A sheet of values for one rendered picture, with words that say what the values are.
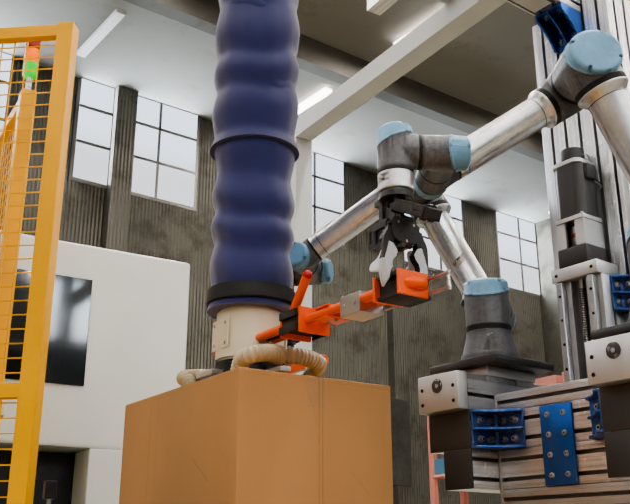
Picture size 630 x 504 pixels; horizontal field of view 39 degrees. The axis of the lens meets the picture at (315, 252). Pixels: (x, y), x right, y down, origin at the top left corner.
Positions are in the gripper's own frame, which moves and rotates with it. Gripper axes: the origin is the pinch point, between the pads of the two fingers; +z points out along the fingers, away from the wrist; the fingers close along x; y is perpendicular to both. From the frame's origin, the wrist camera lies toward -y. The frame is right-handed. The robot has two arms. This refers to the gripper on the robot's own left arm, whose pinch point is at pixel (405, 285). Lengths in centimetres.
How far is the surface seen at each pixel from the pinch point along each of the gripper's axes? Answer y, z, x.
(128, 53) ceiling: 845, -569, -250
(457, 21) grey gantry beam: 149, -203, -163
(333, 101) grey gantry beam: 258, -208, -164
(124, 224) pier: 931, -367, -296
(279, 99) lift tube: 49, -63, 0
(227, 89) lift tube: 57, -66, 11
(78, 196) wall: 944, -397, -234
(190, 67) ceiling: 832, -569, -333
